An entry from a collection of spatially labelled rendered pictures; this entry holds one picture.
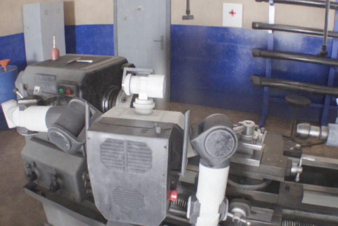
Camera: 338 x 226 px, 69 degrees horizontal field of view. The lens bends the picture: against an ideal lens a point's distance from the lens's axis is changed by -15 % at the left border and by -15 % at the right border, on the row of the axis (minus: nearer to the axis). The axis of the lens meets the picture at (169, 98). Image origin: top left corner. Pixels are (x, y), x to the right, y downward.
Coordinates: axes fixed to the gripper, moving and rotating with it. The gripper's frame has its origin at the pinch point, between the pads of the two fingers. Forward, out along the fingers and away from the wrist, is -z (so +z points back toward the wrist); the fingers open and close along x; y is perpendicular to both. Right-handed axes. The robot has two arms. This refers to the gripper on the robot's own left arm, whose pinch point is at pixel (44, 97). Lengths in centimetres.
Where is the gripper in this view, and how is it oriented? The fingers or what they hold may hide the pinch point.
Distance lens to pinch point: 149.8
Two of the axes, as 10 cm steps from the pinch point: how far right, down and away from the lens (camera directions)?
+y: 0.0, -9.5, -3.2
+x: 9.2, 1.3, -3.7
